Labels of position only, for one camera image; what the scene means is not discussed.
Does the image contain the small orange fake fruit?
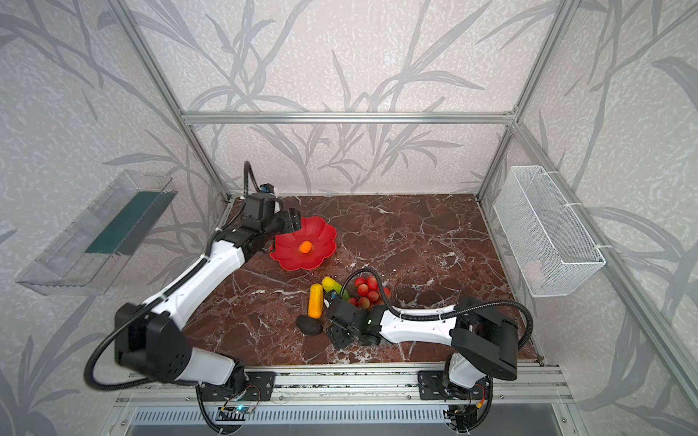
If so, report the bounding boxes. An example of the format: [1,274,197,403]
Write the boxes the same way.
[298,241,314,254]

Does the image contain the red fake grape bunch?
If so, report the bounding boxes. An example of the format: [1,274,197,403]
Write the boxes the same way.
[342,274,392,310]

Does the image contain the dark fake avocado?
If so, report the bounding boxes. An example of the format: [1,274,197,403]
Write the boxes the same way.
[296,315,323,336]

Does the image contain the yellow fake banana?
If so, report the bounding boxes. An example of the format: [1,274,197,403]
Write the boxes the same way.
[307,283,325,320]

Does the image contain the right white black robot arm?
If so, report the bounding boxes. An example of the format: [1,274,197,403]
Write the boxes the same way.
[327,297,521,389]

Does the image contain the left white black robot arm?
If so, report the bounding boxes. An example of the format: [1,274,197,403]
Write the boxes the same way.
[113,192,302,392]

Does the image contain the red flower-shaped fruit bowl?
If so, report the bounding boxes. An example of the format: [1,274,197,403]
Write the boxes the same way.
[270,216,337,272]

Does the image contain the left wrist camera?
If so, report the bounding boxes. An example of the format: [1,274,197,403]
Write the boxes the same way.
[257,183,276,196]

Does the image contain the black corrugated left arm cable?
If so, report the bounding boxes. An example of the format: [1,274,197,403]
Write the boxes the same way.
[83,160,263,392]

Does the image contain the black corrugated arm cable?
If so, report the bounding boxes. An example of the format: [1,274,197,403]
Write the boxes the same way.
[337,266,535,351]
[83,160,263,392]

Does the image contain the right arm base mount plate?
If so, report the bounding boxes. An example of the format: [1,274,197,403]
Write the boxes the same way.
[417,371,490,403]

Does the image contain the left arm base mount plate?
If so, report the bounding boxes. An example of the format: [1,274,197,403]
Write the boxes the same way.
[198,371,276,403]

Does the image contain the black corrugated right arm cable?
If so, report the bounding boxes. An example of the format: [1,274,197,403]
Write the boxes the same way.
[337,266,535,351]

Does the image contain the clear plastic wall shelf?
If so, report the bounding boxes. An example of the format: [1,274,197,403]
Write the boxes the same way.
[16,170,178,296]

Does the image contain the aluminium frame structure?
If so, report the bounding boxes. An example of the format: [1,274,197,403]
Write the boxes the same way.
[103,0,698,436]

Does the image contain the white wire mesh basket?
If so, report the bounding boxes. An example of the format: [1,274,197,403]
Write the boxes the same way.
[494,165,606,298]

